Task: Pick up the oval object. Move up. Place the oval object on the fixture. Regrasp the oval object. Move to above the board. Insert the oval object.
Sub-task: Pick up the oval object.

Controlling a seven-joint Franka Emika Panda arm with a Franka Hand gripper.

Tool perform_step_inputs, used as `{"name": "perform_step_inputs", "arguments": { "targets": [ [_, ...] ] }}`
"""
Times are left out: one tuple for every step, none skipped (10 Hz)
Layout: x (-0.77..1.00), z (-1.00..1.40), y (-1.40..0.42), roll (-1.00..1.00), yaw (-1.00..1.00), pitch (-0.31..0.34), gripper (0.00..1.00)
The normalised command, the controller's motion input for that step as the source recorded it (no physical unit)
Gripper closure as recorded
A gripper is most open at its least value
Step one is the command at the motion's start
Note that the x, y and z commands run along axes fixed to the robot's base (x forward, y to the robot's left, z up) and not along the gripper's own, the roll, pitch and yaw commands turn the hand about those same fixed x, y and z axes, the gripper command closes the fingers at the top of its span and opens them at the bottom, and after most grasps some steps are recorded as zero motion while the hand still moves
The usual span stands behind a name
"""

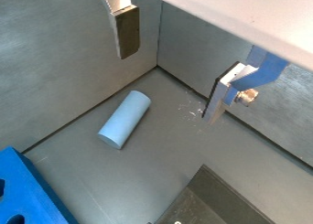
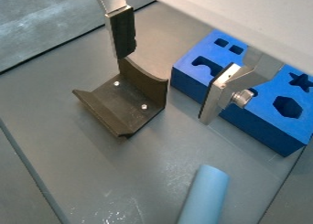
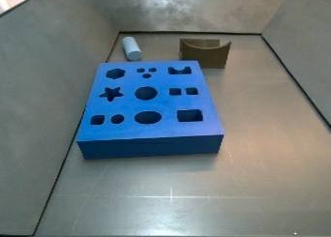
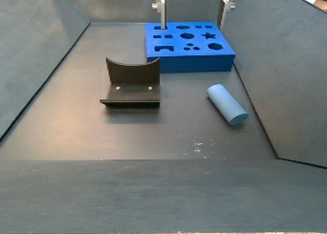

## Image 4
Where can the black curved fixture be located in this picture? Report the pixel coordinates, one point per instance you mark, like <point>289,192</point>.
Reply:
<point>134,84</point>

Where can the light blue oval cylinder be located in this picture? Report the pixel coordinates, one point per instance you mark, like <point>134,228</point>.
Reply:
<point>229,106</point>

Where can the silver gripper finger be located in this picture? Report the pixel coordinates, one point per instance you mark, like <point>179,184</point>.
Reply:
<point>227,5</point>
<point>159,7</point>

